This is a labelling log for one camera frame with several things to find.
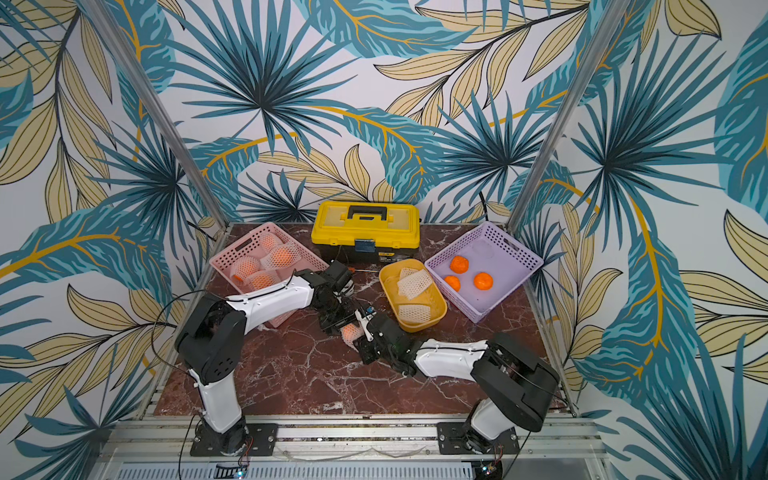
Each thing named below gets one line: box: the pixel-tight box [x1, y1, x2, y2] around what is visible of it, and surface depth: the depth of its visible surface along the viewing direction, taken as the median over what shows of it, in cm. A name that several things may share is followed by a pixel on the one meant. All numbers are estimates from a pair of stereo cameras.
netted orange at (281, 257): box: [260, 245, 303, 271], surface depth 103 cm
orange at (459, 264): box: [450, 255, 469, 274], surface depth 105 cm
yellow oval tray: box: [379, 259, 448, 333], surface depth 97 cm
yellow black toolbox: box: [311, 201, 421, 264], surface depth 98 cm
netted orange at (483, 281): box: [473, 272, 494, 291], surface depth 102 cm
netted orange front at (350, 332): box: [341, 323, 362, 344], surface depth 87 cm
